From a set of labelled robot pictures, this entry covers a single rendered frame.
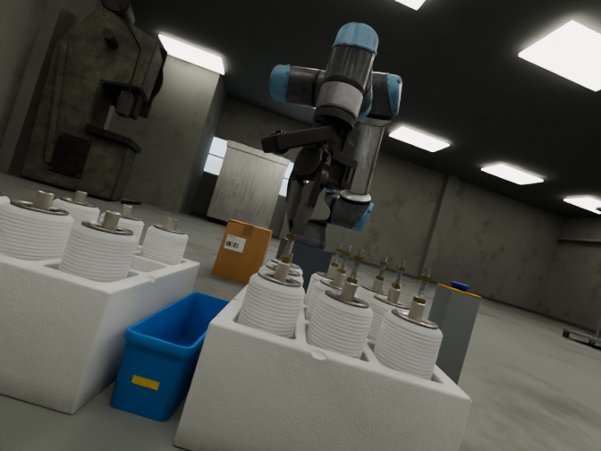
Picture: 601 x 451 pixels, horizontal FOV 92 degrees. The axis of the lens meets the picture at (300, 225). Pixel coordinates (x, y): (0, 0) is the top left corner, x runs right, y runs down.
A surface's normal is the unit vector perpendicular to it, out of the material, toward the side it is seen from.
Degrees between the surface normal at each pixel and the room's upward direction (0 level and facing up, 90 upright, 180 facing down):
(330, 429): 90
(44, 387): 90
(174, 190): 90
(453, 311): 90
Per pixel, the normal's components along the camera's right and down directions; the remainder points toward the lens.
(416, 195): 0.16, 0.02
